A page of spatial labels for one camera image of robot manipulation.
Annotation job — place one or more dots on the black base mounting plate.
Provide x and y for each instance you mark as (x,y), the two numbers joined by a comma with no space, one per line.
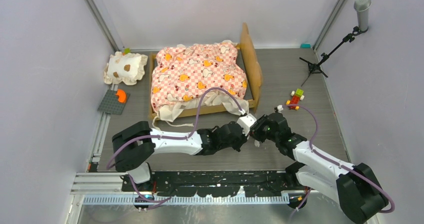
(216,184)

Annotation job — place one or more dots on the pink checkered duck mattress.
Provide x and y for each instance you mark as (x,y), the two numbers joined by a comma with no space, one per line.
(185,77)

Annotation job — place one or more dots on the grey building baseplate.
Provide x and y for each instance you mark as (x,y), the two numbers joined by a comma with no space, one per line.
(110,104)

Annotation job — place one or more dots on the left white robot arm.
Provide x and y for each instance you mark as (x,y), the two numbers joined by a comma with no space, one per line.
(135,144)

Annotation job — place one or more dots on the grey microphone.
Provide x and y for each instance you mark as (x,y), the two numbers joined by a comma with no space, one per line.
(362,10)

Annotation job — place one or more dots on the teal small block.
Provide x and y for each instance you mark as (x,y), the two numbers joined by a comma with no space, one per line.
(305,45)

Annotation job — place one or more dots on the red toy block car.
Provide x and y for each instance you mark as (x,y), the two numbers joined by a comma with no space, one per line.
(296,97)

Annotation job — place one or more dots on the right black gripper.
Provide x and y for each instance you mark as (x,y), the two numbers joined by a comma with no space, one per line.
(255,131)

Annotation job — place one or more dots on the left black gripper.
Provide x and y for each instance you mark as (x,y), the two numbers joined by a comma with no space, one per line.
(243,138)

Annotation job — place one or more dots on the wooden pet bed frame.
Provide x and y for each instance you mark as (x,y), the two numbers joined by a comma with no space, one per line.
(247,61)

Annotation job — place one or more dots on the black microphone stand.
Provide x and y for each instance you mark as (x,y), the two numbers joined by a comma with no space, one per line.
(315,68)

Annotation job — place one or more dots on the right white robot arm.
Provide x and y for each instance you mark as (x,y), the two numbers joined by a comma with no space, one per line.
(354,188)

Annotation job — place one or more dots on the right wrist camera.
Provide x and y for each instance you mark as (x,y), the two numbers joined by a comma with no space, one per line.
(279,109)

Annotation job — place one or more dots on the white ruffled pillow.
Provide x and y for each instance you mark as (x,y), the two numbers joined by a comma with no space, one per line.
(127,68)

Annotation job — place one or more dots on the orange curved toy block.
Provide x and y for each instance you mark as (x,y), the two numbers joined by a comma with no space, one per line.
(121,96)

